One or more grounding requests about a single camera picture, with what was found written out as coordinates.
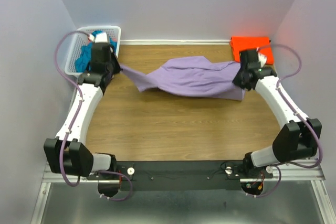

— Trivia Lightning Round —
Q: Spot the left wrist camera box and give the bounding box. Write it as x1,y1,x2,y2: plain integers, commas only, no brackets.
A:
88,32,110,44

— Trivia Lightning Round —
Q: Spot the purple t shirt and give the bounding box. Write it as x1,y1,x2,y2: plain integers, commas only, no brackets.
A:
121,56,245,101

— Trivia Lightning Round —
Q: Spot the white plastic laundry basket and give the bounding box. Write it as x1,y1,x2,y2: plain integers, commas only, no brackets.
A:
65,25,121,77

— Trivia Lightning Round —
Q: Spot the teal t shirt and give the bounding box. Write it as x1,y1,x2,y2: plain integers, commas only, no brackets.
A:
75,30,118,72

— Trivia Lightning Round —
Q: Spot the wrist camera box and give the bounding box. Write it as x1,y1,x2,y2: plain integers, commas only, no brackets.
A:
88,32,110,44
258,52,267,67

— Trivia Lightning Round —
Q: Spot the aluminium rail frame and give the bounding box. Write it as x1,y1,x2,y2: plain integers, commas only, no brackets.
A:
31,160,335,223

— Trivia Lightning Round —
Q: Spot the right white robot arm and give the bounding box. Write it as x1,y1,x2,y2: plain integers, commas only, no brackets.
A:
233,49,323,178

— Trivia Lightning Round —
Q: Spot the folded orange t shirt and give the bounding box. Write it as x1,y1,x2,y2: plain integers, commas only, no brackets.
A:
229,37,274,65

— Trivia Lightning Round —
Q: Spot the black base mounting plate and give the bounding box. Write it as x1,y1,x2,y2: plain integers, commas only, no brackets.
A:
86,159,274,192

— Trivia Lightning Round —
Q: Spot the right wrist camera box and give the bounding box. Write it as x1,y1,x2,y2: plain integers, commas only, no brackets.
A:
258,52,267,67

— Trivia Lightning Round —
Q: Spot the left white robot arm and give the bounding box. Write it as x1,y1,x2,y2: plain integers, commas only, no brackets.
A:
44,42,121,179

